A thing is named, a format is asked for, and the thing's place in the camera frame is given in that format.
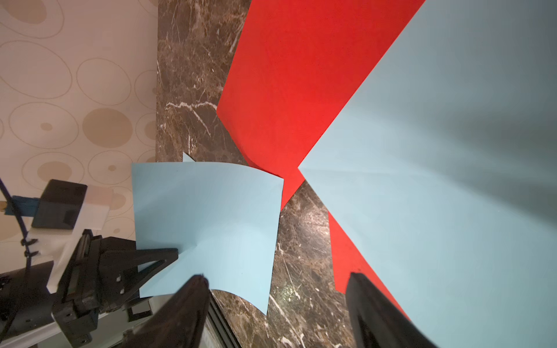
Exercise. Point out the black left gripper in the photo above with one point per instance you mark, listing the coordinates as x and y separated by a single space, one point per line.
103 275

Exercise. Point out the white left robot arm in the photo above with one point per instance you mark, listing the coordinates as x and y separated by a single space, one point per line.
55 245

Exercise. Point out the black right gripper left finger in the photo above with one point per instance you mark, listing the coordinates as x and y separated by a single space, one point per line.
179 323

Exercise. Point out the light blue paper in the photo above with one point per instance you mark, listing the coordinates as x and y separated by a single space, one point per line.
441 169
222 218

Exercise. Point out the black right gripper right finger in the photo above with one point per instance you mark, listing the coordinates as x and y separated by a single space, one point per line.
375 321

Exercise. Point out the red paper sheet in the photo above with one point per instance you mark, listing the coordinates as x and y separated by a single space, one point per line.
296 66
346 259

